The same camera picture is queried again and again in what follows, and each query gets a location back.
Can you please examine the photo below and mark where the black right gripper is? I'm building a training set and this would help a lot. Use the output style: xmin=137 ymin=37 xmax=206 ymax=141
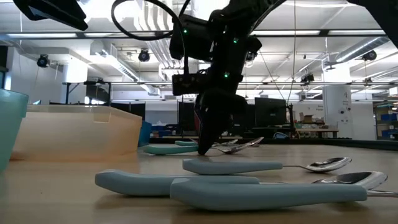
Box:
xmin=170 ymin=14 xmax=262 ymax=156

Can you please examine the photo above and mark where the grey-blue handled spoon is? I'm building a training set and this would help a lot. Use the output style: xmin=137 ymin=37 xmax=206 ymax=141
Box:
xmin=182 ymin=157 xmax=353 ymax=176
xmin=169 ymin=177 xmax=398 ymax=212
xmin=94 ymin=169 xmax=389 ymax=197

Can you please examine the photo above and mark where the iridescent purple spoon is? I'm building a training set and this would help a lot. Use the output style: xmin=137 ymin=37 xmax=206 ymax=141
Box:
xmin=236 ymin=136 xmax=265 ymax=149

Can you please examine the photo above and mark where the black partition panel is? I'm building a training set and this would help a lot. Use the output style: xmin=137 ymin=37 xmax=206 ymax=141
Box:
xmin=178 ymin=101 xmax=256 ymax=136
xmin=110 ymin=102 xmax=146 ymax=121

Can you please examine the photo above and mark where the black background monitor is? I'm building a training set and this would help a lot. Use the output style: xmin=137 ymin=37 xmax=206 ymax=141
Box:
xmin=254 ymin=97 xmax=287 ymax=128

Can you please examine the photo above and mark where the blue plastic bin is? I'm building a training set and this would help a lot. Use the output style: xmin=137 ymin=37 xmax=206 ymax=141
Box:
xmin=139 ymin=121 xmax=152 ymax=147

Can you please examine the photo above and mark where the black framed workstation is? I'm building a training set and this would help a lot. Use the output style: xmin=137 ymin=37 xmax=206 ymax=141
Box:
xmin=64 ymin=81 xmax=112 ymax=106

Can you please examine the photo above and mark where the wooden workbench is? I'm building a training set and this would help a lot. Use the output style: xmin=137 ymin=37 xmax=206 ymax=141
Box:
xmin=295 ymin=123 xmax=340 ymax=139

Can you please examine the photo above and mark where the translucent orange bin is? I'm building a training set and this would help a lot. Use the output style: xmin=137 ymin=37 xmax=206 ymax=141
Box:
xmin=9 ymin=105 xmax=143 ymax=162

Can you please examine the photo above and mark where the translucent green bin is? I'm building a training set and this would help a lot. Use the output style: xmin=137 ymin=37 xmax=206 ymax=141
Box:
xmin=0 ymin=88 xmax=29 ymax=174

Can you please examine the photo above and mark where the white building column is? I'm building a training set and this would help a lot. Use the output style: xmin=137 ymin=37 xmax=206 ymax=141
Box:
xmin=322 ymin=67 xmax=353 ymax=140

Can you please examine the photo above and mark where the blue storage shelf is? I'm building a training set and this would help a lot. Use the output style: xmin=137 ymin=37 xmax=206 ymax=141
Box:
xmin=374 ymin=104 xmax=398 ymax=141

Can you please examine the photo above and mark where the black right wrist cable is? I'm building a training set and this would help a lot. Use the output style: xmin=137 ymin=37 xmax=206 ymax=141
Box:
xmin=111 ymin=0 xmax=191 ymax=75

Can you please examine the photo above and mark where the thin hanging cable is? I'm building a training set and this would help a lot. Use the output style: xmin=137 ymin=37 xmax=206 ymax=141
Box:
xmin=285 ymin=0 xmax=298 ymax=105

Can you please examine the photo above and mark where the silver slanted ceiling duct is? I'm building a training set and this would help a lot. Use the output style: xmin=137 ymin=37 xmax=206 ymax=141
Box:
xmin=323 ymin=36 xmax=392 ymax=68

